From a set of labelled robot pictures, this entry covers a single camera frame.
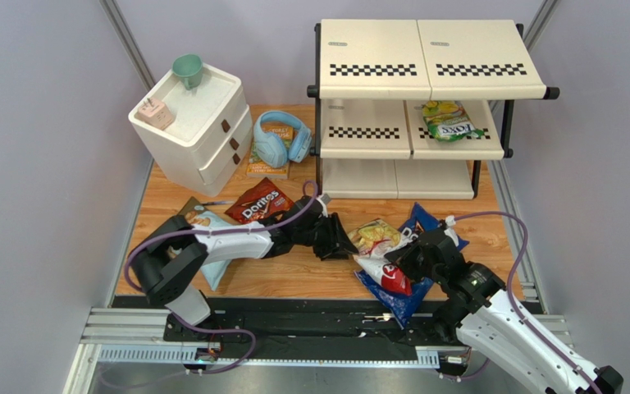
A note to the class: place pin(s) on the pink power adapter cube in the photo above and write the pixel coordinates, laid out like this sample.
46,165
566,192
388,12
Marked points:
155,113

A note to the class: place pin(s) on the brown snack bag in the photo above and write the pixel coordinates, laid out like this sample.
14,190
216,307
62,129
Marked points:
195,213

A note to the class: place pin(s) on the red Doritos chips bag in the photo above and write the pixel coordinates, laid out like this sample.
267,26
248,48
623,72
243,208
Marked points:
258,202

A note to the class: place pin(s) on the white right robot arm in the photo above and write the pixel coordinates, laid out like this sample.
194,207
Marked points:
481,313

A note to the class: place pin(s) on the blue Doritos chips bag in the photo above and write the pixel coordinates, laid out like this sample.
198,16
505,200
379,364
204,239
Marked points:
404,306

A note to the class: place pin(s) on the green Foxs snack bag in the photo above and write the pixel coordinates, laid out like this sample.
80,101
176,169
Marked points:
448,121

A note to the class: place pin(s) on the white red Chuba chips bag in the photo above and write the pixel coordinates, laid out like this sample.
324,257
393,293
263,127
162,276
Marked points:
373,241

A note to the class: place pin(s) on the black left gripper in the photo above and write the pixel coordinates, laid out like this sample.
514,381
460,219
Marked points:
337,242

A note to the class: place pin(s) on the green plastic cup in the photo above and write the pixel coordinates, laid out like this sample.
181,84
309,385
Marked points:
189,69

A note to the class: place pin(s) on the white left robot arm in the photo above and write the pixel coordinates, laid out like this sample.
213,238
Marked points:
166,263

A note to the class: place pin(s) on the orange green book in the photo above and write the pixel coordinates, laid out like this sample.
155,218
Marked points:
257,168

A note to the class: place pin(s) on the white three-drawer cabinet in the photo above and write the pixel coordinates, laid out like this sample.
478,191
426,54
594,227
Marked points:
211,135

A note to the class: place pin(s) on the purple pen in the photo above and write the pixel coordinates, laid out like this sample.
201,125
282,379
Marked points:
218,203

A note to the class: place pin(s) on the cream three-tier shelf rack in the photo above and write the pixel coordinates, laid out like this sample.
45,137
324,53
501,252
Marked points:
374,76

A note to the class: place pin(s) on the light blue headphones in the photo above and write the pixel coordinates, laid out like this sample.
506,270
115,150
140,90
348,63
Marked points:
270,147

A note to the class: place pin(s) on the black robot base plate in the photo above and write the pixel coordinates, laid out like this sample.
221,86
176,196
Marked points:
329,330

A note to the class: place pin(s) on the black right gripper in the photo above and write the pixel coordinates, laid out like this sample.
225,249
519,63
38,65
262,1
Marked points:
412,259

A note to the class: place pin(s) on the light blue snack bag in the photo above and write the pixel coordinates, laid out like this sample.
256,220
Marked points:
214,272

